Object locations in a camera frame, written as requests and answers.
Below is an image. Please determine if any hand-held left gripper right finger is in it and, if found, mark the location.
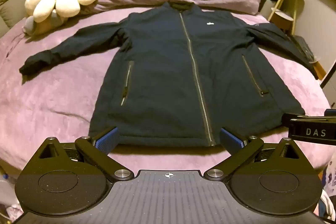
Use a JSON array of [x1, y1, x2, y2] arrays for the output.
[[203, 127, 315, 183]]

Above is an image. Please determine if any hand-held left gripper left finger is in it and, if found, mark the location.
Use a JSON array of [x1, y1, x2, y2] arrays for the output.
[[23, 126, 135, 183]]

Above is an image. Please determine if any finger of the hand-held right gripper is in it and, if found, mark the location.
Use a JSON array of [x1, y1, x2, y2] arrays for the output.
[[280, 113, 306, 125]]

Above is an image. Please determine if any dark navy zip jacket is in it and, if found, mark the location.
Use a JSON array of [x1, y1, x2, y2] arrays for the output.
[[19, 1, 320, 148]]

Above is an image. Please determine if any patterned cloth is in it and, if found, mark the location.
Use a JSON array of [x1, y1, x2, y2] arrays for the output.
[[314, 158, 336, 217]]

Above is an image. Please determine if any dark floor basket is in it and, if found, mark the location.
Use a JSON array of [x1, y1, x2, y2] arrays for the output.
[[290, 35, 318, 63]]

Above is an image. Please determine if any yellow side table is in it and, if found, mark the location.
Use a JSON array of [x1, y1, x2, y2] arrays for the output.
[[268, 0, 305, 36]]

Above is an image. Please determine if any blue-grey plush toy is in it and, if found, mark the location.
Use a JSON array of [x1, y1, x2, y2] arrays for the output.
[[23, 10, 69, 36]]

